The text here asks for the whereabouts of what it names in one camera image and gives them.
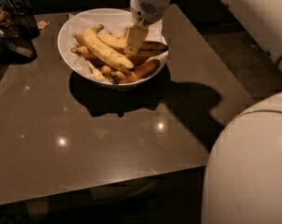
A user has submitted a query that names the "black mesh basket front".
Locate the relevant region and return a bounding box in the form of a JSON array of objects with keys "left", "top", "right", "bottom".
[{"left": 0, "top": 25, "right": 37, "bottom": 64}]

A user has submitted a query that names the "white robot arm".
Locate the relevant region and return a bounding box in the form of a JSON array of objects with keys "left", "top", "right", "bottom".
[{"left": 201, "top": 0, "right": 282, "bottom": 224}]

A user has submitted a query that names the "black mesh basket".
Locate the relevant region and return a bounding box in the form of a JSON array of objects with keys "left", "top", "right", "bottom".
[
  {"left": 11, "top": 7, "right": 39, "bottom": 39},
  {"left": 0, "top": 25, "right": 37, "bottom": 64}
]

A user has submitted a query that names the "large yellow banana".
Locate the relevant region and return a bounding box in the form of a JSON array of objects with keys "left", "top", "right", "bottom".
[
  {"left": 98, "top": 34, "right": 168, "bottom": 57},
  {"left": 83, "top": 24, "right": 134, "bottom": 73}
]

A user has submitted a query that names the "black mesh basket back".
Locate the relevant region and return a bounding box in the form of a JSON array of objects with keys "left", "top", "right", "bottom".
[{"left": 11, "top": 7, "right": 39, "bottom": 39}]

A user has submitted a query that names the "small banana front left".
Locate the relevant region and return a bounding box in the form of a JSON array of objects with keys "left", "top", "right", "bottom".
[{"left": 86, "top": 61, "right": 105, "bottom": 81}]

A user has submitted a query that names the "white bowl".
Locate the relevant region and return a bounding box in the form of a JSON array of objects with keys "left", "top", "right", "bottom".
[{"left": 57, "top": 8, "right": 168, "bottom": 91}]

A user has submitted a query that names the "small orange wrapper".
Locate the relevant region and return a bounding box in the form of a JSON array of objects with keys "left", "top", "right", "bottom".
[{"left": 37, "top": 21, "right": 49, "bottom": 30}]

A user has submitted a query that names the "orange-brown banana front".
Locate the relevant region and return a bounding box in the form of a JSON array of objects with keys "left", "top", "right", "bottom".
[{"left": 110, "top": 59, "right": 160, "bottom": 84}]

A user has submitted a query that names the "white paper liner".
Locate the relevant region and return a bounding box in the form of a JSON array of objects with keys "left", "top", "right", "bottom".
[{"left": 57, "top": 8, "right": 168, "bottom": 87}]

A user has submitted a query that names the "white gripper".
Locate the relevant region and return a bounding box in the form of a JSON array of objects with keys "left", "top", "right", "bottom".
[{"left": 124, "top": 0, "right": 171, "bottom": 55}]

